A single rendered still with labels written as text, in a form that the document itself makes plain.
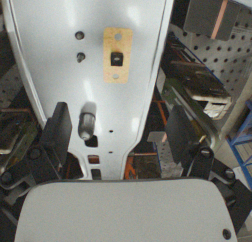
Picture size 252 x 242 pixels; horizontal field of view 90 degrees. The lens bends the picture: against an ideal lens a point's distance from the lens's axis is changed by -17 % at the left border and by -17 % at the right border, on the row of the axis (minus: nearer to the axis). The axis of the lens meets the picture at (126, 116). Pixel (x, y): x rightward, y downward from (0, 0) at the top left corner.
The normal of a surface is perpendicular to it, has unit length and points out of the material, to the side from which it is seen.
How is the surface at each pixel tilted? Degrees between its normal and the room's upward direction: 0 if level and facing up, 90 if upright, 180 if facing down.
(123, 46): 0
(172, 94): 78
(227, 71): 0
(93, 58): 0
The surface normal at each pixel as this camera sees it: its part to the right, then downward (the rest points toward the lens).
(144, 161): 0.09, -0.71
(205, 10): 0.07, 0.70
